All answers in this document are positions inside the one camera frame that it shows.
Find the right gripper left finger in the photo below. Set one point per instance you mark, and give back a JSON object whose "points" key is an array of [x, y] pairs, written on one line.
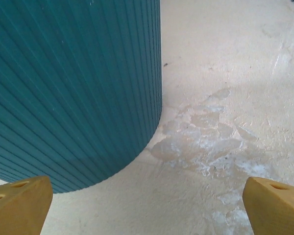
{"points": [[17, 210]]}

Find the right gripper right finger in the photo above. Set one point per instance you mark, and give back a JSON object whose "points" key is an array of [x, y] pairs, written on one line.
{"points": [[276, 210]]}

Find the teal bin with yellow rim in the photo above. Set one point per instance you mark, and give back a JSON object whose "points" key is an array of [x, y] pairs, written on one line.
{"points": [[63, 85]]}

